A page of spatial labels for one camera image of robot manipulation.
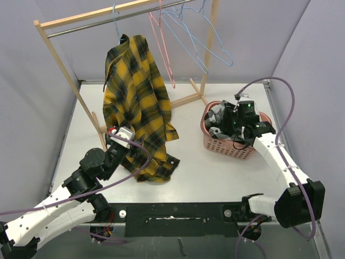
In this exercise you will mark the metal hanging rod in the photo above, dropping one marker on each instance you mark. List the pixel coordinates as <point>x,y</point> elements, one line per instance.
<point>104,16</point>

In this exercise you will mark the black white checked shirt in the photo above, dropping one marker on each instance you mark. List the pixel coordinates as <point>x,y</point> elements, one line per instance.
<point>213,118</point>

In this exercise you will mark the blue hanger of white shirt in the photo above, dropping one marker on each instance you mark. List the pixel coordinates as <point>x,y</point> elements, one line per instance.
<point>186,40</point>

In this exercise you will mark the yellow plaid shirt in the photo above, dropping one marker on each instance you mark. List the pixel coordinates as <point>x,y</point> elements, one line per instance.
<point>135,96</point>

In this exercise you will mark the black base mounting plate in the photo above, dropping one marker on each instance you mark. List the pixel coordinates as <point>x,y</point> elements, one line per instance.
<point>191,219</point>

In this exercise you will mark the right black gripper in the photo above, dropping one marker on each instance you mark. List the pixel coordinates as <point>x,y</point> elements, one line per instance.
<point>226,125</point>

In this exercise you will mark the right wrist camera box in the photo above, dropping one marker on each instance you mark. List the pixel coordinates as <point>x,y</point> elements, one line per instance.
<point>241,98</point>

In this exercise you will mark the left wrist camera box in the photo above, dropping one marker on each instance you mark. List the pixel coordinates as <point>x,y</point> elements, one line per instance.
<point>121,136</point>

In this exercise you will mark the blue hanger of yellow shirt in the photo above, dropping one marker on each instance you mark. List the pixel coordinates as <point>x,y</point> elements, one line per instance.
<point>116,24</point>

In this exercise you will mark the light blue wire hanger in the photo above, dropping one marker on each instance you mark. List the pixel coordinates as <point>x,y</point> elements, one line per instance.
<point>228,61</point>

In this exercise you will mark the wooden clothes rack frame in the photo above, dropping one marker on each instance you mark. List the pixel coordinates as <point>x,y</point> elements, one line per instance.
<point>91,115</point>

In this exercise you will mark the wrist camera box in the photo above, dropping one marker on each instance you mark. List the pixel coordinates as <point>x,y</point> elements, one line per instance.
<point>241,98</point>
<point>121,136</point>

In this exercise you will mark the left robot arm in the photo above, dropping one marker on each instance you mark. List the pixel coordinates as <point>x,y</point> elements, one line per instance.
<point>76,201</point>

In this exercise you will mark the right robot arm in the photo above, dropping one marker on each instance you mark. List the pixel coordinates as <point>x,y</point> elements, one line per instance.
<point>302,199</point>

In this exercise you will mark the pink hanger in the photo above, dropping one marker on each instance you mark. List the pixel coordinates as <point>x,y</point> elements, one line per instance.
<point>156,25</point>

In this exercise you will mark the pink plastic laundry basket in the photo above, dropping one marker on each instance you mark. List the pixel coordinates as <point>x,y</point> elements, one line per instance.
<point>229,147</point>

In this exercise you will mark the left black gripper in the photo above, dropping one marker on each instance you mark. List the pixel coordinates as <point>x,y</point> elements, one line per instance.
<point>140,138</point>

